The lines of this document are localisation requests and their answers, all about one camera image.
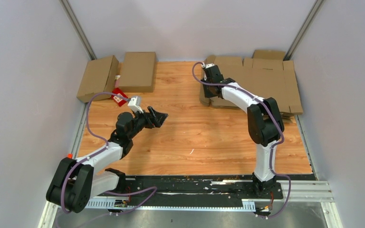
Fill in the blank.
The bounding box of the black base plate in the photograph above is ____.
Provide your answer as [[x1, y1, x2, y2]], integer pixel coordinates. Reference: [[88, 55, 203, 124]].
[[114, 174, 326, 210]]

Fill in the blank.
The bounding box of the folded cardboard box upright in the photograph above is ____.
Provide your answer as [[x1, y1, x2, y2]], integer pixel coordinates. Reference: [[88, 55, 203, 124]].
[[118, 52, 157, 93]]

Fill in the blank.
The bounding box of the pink white small item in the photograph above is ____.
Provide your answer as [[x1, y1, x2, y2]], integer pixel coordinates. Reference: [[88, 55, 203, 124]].
[[114, 75, 121, 88]]

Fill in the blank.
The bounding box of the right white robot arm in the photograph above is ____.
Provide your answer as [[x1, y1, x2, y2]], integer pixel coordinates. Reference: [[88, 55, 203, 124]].
[[201, 63, 284, 199]]

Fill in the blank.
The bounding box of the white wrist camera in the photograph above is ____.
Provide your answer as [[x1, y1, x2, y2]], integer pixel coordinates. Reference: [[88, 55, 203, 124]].
[[202, 63, 215, 69], [127, 96, 144, 114]]

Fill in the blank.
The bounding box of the red plastic block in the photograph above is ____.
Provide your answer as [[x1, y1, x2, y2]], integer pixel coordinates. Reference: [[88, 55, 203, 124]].
[[111, 87, 129, 107]]

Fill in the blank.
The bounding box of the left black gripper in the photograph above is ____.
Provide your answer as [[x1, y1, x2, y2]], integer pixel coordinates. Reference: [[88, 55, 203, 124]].
[[128, 106, 168, 140]]

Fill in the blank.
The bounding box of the folded cardboard box far left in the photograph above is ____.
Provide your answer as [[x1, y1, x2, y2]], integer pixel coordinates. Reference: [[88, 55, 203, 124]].
[[77, 55, 119, 103]]

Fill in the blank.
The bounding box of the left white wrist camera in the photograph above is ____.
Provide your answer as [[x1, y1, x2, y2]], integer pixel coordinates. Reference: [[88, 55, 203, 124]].
[[127, 96, 144, 114]]

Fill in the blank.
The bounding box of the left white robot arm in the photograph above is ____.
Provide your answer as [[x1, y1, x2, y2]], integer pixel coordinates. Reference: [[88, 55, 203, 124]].
[[46, 106, 168, 213]]

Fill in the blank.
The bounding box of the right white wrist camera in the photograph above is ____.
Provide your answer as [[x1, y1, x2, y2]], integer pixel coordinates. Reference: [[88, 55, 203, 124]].
[[202, 63, 215, 69]]

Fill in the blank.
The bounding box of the stack of flat cardboard sheets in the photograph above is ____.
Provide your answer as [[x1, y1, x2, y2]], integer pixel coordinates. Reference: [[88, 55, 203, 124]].
[[204, 49, 303, 117]]

